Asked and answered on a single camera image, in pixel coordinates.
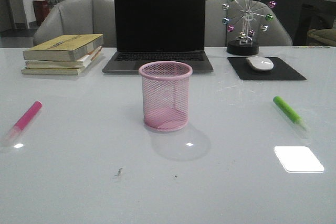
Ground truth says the green highlighter pen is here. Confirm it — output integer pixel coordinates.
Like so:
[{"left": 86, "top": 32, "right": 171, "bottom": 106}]
[{"left": 273, "top": 96, "right": 308, "bottom": 131}]

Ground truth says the pink mesh pen holder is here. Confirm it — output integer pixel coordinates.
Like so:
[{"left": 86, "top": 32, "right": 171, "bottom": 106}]
[{"left": 139, "top": 61, "right": 193, "bottom": 132}]

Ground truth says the grey laptop computer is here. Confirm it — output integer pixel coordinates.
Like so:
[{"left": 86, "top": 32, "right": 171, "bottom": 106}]
[{"left": 102, "top": 0, "right": 213, "bottom": 74}]

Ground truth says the ferris wheel desk toy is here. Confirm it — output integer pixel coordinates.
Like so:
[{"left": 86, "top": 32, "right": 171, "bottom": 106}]
[{"left": 222, "top": 0, "right": 275, "bottom": 56}]

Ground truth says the right grey armchair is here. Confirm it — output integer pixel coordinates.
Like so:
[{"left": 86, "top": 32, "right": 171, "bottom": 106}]
[{"left": 204, "top": 0, "right": 292, "bottom": 47}]

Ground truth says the grey armchair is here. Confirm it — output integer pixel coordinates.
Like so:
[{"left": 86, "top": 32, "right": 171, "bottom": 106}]
[
  {"left": 204, "top": 0, "right": 292, "bottom": 47},
  {"left": 33, "top": 0, "right": 117, "bottom": 47}
]

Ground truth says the white computer mouse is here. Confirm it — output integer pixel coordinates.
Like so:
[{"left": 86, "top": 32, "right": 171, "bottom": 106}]
[{"left": 246, "top": 56, "right": 274, "bottom": 71}]

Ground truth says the left grey armchair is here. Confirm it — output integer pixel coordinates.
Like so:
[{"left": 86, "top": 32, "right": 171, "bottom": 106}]
[{"left": 33, "top": 0, "right": 117, "bottom": 47}]

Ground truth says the black mouse pad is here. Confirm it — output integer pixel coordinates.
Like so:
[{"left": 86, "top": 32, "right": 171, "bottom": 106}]
[{"left": 227, "top": 56, "right": 307, "bottom": 81}]

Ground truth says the top yellow book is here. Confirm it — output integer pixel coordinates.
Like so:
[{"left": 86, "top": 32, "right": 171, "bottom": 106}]
[{"left": 23, "top": 34, "right": 104, "bottom": 61}]

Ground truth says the yellow book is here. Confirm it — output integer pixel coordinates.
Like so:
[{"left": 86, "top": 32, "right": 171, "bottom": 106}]
[
  {"left": 21, "top": 61, "right": 93, "bottom": 76},
  {"left": 23, "top": 34, "right": 104, "bottom": 61}
]

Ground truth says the middle cream book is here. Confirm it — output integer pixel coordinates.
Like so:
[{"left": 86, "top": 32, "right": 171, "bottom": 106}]
[{"left": 25, "top": 46, "right": 102, "bottom": 69}]

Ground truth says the bottom yellow book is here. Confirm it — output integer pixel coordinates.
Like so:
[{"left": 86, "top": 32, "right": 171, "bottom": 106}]
[{"left": 21, "top": 61, "right": 93, "bottom": 76}]

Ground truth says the red trash bin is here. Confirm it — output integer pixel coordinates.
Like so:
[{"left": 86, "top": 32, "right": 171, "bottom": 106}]
[{"left": 33, "top": 0, "right": 49, "bottom": 25}]

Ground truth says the pink highlighter pen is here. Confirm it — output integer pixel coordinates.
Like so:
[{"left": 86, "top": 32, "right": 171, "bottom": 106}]
[{"left": 1, "top": 101, "right": 43, "bottom": 147}]

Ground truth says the olive cushion seat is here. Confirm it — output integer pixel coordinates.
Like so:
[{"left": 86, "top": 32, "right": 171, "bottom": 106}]
[{"left": 307, "top": 28, "right": 335, "bottom": 47}]

